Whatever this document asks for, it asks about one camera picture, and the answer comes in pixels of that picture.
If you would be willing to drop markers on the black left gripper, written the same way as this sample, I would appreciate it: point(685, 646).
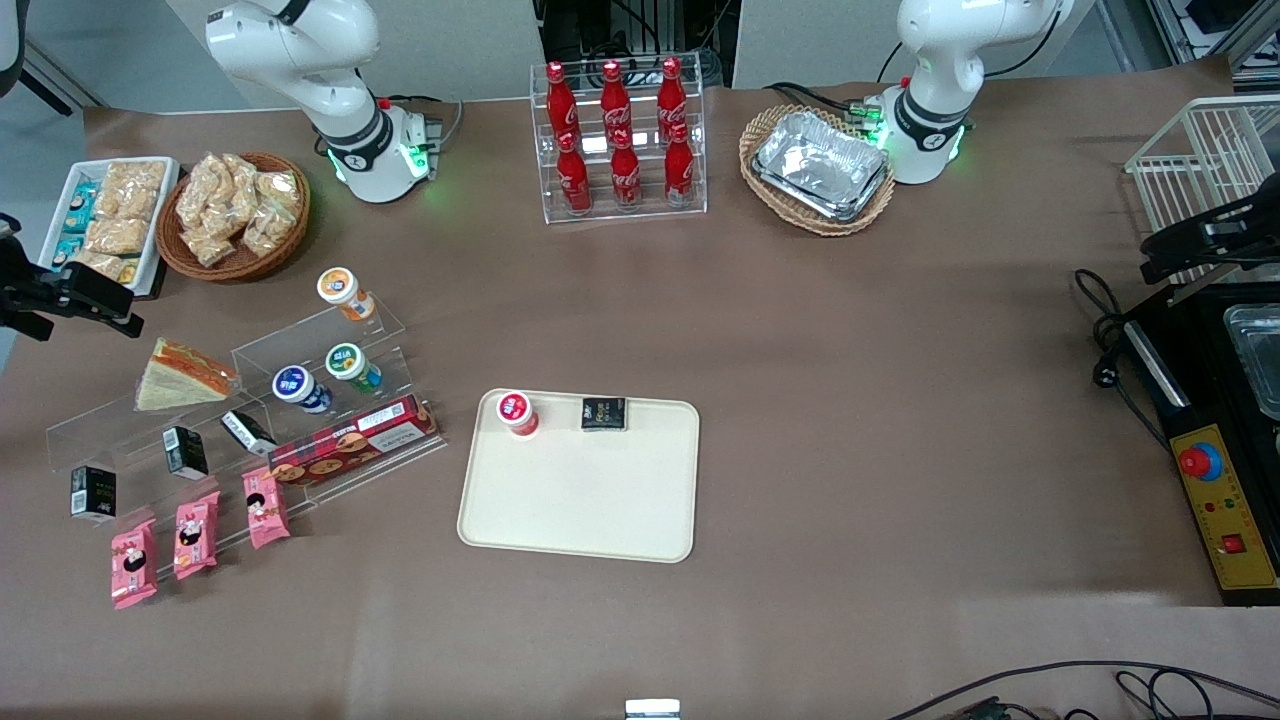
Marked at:
point(1243, 228)

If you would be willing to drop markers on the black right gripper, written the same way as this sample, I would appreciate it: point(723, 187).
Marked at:
point(22, 292)

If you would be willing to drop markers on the triangle sandwich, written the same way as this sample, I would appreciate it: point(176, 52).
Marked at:
point(180, 378)

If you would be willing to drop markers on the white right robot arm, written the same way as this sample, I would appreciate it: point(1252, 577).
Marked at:
point(300, 60)

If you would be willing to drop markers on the aluminium foil tray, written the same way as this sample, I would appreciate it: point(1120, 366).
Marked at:
point(820, 160)

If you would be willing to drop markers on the beige plastic tray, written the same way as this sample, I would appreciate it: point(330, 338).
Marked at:
point(590, 500)

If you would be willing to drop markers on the crispy rice snack pack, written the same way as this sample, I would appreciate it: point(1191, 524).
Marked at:
point(135, 185)
point(98, 265)
point(115, 237)

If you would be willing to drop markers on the white rectangular dish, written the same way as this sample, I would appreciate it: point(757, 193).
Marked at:
point(162, 215)

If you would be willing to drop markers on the clear bag of puffed snacks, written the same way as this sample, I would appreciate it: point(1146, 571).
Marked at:
point(207, 245)
point(240, 170)
point(265, 232)
point(232, 212)
point(278, 188)
point(200, 185)

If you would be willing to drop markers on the metal container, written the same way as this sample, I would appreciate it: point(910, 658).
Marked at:
point(1258, 355)

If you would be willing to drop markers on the brown wicker basket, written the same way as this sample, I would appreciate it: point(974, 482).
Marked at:
point(240, 267)

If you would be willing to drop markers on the small black box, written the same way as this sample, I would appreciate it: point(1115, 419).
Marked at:
point(93, 492)
point(604, 413)
point(185, 452)
point(247, 432)

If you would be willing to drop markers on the clear acrylic stepped stand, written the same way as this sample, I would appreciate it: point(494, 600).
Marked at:
point(300, 340)

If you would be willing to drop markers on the blue lid yogurt cup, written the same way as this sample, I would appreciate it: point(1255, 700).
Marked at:
point(298, 386)

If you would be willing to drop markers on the red emergency stop button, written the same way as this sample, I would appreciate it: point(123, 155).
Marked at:
point(1200, 460)

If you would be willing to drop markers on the orange lid yogurt cup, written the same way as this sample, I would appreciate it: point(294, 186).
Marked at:
point(343, 290)

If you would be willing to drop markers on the pink snack pack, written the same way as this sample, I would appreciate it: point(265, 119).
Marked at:
point(196, 535)
point(266, 508)
point(133, 565)

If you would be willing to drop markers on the green lid yogurt cup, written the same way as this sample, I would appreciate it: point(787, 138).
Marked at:
point(350, 365)

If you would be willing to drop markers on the black and yellow control box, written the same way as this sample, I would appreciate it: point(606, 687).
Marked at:
point(1230, 500)

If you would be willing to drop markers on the red biscuit box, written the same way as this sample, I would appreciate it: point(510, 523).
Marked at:
point(350, 442)

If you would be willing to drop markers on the red lid yogurt cup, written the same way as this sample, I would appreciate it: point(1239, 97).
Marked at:
point(517, 412)

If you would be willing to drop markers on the light wicker basket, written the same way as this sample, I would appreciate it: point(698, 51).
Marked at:
point(760, 135)

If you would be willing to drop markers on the red cola bottle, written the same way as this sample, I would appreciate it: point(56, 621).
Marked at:
point(625, 178)
point(613, 100)
point(679, 170)
point(671, 98)
point(560, 100)
point(573, 180)

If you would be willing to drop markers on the clear acrylic bottle rack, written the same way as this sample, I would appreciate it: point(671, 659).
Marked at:
point(590, 140)

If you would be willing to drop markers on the small white device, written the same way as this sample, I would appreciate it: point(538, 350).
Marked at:
point(652, 709)

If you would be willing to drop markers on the aluminium frame rack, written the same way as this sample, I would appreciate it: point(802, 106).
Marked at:
point(1220, 30)

